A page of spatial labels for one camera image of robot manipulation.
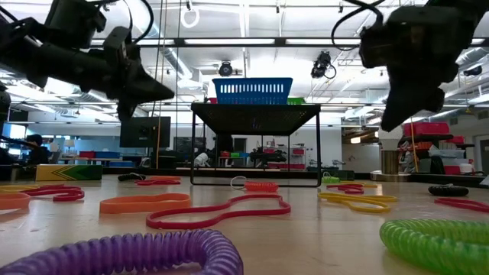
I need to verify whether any black overhead beam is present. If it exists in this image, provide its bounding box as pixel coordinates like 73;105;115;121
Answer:
91;37;489;48

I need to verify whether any white bulb lamp wooden base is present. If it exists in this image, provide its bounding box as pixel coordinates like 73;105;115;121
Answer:
369;125;413;183

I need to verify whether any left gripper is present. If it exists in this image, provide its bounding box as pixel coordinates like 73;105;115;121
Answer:
82;26;175;123

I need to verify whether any black overhead camera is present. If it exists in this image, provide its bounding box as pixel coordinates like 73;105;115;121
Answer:
310;50;337;80
218;60;234;77

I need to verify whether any black perforated metal shelf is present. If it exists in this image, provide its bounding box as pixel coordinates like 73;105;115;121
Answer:
189;102;322;188

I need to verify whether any rack with red bins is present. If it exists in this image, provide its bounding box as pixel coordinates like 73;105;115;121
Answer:
399;121;477;176

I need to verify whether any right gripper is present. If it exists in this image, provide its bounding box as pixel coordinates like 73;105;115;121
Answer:
361;5;465;131

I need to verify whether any orange coil wrist keychain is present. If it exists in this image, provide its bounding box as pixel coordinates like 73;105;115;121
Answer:
230;175;280;193

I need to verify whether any purple coil wrist keychain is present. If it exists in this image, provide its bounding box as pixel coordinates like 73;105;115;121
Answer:
0;228;245;275

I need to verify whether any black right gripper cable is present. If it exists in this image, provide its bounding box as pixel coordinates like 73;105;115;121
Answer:
330;0;387;52

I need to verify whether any white hanging ring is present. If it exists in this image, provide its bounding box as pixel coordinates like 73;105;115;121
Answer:
180;7;200;29

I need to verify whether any red rubber band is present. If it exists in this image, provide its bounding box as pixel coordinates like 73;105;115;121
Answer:
134;179;182;187
434;197;489;214
145;193;292;231
325;183;365;196
21;184;86;202

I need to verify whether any yellow hanging strap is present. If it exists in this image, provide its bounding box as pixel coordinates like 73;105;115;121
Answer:
155;95;162;169

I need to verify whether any black coil wrist keychain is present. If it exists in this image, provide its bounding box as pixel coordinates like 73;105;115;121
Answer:
427;183;470;198
117;172;147;183

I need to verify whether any blue plastic basket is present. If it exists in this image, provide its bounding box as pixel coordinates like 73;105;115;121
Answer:
212;77;294;105

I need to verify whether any black monitor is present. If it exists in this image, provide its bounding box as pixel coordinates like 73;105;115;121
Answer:
119;116;172;149

